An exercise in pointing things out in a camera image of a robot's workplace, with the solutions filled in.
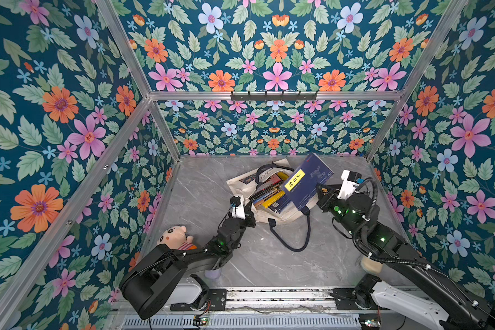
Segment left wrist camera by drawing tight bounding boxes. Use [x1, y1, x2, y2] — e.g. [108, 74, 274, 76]
[230, 195, 246, 219]

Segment yellow spine book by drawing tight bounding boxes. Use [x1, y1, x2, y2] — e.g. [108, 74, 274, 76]
[263, 191, 285, 208]

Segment purple pouch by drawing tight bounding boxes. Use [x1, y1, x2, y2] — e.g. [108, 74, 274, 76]
[204, 268, 222, 281]

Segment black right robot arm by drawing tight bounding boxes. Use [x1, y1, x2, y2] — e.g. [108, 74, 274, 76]
[316, 184, 495, 329]

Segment dark striped book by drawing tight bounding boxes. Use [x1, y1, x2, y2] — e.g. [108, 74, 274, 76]
[249, 173, 283, 200]

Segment cream canvas tote bag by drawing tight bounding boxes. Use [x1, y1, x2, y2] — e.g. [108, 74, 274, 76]
[226, 159, 319, 253]

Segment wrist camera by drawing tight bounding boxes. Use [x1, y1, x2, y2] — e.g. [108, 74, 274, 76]
[338, 170, 362, 200]
[230, 195, 246, 219]

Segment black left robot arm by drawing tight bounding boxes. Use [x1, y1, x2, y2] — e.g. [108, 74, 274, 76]
[120, 197, 256, 320]

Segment beige pouch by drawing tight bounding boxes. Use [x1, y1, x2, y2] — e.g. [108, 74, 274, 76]
[360, 256, 384, 276]

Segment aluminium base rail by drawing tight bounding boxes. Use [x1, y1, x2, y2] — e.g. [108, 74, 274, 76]
[119, 286, 430, 330]

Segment plush doll toy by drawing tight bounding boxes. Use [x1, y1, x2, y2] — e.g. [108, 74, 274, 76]
[157, 225, 197, 250]

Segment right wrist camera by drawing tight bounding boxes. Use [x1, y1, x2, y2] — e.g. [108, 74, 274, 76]
[338, 170, 362, 200]

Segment navy book yellow label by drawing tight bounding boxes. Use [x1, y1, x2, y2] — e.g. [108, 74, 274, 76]
[282, 153, 334, 210]

